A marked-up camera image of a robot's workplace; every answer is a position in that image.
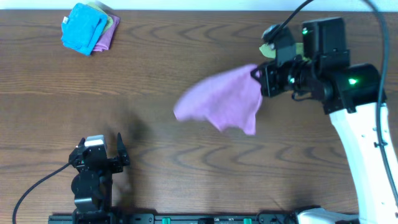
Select right black cable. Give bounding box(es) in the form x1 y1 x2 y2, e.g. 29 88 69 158
270 0 398 203

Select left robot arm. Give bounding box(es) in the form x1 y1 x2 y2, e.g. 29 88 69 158
69 134 130 223

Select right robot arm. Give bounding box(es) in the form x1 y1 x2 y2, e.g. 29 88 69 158
251 17 397 223

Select folded purple cloth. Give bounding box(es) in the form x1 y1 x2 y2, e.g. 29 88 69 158
93 14 120 52

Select folded green cloth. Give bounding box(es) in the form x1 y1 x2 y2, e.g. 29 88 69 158
86 2 114 35

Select purple microfiber cloth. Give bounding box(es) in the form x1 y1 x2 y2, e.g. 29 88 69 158
174 64 262 135

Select folded blue cloth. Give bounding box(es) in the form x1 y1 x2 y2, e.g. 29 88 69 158
61 3 108 56

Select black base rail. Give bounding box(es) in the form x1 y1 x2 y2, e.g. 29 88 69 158
48 213 297 224

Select crumpled green cloth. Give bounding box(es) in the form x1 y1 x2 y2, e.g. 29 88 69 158
259 42 310 60

